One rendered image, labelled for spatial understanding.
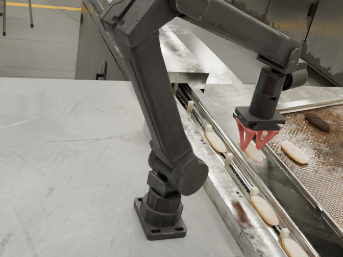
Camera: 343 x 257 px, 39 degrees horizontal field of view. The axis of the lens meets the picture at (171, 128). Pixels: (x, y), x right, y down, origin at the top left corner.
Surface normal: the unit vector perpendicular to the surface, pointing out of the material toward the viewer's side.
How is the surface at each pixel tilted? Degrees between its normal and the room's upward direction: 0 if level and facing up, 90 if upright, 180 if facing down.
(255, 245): 0
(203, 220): 0
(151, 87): 92
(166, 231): 0
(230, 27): 93
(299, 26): 91
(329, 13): 90
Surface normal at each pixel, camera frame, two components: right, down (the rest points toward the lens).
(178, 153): 0.53, 0.33
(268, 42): 0.56, 0.51
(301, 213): 0.18, -0.86
